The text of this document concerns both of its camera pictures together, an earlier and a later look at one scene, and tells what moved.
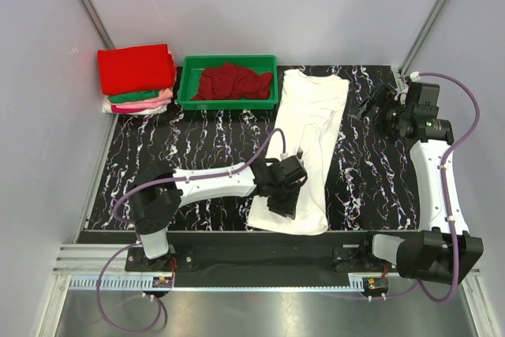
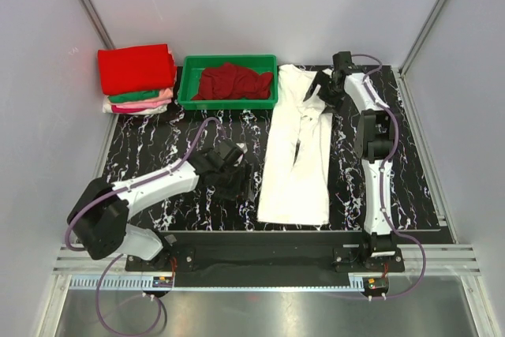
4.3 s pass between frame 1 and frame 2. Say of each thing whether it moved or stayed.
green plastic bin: stayed
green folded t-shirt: stayed
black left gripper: moved
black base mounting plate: stayed
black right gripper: moved
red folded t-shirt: stayed
